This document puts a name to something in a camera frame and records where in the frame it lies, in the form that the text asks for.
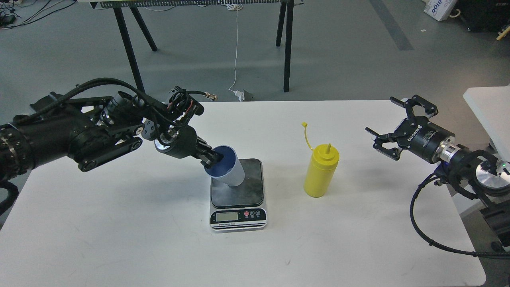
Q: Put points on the yellow squeeze bottle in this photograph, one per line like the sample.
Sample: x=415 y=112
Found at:
x=322 y=166

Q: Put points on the power adapter on floor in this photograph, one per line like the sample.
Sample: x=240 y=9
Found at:
x=244 y=96

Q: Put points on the blue plastic cup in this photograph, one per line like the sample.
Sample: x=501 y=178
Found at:
x=228 y=170

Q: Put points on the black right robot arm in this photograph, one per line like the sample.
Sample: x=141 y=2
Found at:
x=472 y=174

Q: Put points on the white cardboard box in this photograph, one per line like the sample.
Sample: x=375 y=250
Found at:
x=439 y=10

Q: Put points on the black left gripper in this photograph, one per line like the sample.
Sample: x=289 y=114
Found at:
x=187 y=143

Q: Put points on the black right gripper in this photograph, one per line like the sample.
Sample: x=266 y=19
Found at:
x=426 y=139

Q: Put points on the white side table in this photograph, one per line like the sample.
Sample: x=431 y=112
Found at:
x=481 y=119

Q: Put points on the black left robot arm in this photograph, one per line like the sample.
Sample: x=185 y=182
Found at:
x=98 y=122

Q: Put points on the digital kitchen scale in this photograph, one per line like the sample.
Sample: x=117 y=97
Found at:
x=241 y=208

